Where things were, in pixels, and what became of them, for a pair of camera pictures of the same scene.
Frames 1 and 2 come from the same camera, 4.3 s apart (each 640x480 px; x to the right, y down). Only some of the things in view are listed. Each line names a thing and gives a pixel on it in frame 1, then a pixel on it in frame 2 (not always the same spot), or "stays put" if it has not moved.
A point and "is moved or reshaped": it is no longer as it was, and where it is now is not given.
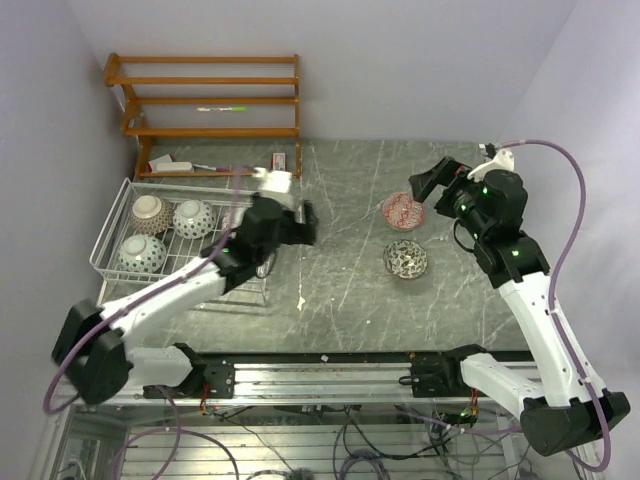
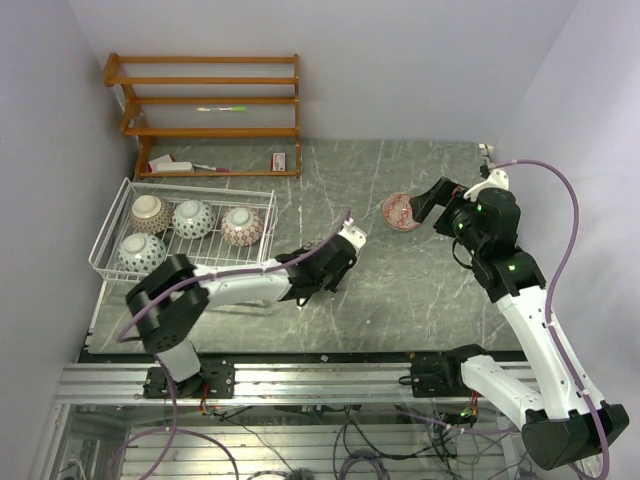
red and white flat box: [152, 165] stays put
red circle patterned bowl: [193, 219] stays put
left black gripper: [303, 233] to [332, 285]
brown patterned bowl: [151, 214] stays put
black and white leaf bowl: [406, 258] is moved or reshaped
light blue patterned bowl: [142, 254] stays put
